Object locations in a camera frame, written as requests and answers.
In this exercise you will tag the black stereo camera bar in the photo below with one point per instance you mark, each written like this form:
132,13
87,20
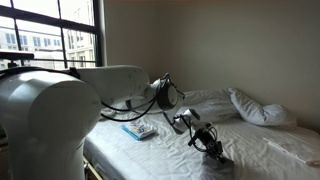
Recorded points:
16,55

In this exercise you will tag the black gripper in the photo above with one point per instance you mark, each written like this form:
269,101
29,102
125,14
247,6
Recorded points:
211,145

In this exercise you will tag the colourful printed folded shirt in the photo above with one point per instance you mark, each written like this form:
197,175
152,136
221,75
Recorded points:
140,130

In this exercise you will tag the black window frame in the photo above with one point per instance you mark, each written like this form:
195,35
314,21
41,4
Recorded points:
96,30

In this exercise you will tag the pale grey duvet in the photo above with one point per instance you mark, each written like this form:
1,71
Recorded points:
206,103

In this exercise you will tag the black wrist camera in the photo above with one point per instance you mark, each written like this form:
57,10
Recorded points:
193,140

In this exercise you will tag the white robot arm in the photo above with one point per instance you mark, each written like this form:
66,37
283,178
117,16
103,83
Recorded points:
50,116

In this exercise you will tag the pale grey pillow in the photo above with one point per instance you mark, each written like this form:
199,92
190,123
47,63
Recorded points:
260,111

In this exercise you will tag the white bed mattress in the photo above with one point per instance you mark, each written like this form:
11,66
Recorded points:
166,150

